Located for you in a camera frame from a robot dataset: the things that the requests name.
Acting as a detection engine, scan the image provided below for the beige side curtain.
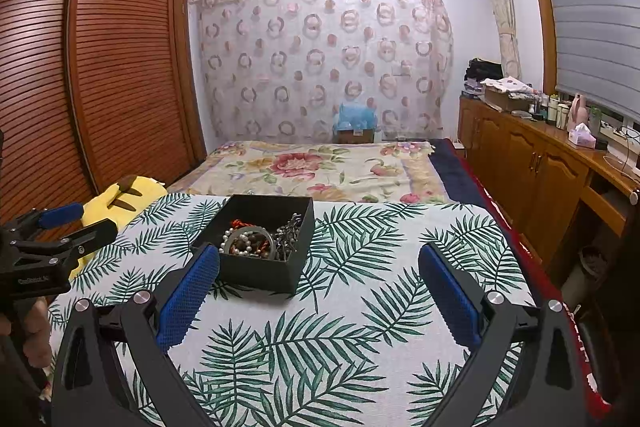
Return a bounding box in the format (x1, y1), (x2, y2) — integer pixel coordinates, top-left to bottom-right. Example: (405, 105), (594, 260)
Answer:
(472, 0), (523, 80)

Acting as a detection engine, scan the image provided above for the pink tissue box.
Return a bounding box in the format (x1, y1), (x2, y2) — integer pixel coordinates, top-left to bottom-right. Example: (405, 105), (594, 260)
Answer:
(567, 123), (598, 151)

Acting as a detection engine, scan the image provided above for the small-bead pearl necklace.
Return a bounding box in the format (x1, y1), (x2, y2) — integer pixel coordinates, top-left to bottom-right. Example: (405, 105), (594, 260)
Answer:
(219, 228), (242, 254)

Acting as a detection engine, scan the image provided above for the purple flower hair comb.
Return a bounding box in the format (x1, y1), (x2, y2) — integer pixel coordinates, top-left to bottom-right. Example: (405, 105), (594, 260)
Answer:
(274, 212), (302, 259)

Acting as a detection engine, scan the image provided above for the small cardboard box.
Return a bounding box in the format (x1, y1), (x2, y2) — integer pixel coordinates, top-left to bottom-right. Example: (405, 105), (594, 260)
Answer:
(337, 127), (376, 145)

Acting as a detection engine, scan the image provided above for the red blanket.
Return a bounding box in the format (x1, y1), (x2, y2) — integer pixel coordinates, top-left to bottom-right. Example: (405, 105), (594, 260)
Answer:
(445, 139), (613, 419)

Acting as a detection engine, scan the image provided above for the blue plastic bag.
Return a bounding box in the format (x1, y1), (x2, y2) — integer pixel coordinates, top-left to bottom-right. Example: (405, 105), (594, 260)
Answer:
(334, 103), (378, 132)

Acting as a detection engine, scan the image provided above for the stack of folded clothes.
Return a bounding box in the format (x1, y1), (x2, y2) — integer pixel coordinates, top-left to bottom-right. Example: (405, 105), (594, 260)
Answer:
(462, 59), (504, 98)

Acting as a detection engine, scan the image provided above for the row of cosmetic bottles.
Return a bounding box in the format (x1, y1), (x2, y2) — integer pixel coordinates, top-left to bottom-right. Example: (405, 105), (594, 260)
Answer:
(530, 91), (571, 128)

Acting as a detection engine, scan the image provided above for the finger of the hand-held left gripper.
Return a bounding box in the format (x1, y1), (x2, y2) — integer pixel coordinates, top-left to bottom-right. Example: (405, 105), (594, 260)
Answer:
(15, 222), (119, 266)
(5, 202), (85, 234)

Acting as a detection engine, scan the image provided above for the yellow plush toy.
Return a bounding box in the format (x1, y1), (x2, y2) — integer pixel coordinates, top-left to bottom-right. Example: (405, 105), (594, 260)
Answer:
(67, 174), (168, 280)

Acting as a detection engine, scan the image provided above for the wooden cabinet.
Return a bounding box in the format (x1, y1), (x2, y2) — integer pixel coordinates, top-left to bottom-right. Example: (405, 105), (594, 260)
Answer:
(457, 96), (640, 274)

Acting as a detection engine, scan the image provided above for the brown slatted wardrobe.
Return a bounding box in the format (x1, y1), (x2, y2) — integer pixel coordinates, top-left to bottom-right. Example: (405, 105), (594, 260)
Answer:
(0, 0), (207, 229)

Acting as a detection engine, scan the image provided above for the circle pattern curtain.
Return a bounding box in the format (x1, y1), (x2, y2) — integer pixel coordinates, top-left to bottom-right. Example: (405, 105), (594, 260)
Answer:
(192, 0), (454, 145)

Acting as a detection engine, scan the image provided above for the cardboard box with floral cloth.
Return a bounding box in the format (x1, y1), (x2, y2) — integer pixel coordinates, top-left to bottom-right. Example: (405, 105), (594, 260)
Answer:
(480, 77), (534, 114)

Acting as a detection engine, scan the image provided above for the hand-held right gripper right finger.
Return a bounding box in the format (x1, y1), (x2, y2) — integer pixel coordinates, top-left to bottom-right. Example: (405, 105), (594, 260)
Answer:
(417, 243), (608, 427)

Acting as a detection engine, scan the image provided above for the palm leaf tablecloth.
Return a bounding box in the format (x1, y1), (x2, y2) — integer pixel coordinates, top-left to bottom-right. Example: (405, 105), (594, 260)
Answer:
(47, 194), (538, 427)

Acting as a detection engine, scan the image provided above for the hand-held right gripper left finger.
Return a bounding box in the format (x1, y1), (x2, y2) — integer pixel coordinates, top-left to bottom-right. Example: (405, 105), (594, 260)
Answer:
(50, 242), (221, 427)

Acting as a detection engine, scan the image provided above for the dark blue blanket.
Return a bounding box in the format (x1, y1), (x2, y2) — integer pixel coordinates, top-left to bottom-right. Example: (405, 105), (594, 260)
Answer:
(430, 138), (483, 208)

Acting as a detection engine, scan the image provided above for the brown bead bracelet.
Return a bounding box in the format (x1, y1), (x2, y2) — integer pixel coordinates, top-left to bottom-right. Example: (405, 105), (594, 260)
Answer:
(235, 232), (273, 258)

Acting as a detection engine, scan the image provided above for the pale green jade bangle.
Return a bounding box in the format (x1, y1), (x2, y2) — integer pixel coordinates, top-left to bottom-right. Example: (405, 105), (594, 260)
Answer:
(224, 229), (275, 259)

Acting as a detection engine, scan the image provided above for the person's left hand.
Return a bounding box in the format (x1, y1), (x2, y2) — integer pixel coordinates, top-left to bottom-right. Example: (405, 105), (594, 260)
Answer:
(0, 298), (52, 374)

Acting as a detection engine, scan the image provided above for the black jewelry box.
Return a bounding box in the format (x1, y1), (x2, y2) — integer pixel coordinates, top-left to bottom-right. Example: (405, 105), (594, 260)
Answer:
(191, 194), (315, 294)

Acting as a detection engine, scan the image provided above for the grey window blind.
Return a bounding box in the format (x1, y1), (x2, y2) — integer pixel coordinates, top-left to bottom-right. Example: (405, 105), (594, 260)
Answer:
(532, 0), (640, 116)

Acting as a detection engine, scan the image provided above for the wooden window frame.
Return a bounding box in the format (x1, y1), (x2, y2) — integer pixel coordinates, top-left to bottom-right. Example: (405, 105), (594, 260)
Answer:
(517, 0), (562, 96)

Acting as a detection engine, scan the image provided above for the floral blanket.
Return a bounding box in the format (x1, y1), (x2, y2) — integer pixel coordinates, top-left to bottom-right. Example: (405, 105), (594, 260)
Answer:
(167, 139), (448, 206)

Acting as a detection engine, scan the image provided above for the pink vase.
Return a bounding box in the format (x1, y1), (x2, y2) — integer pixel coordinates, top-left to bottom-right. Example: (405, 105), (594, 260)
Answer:
(570, 93), (589, 131)

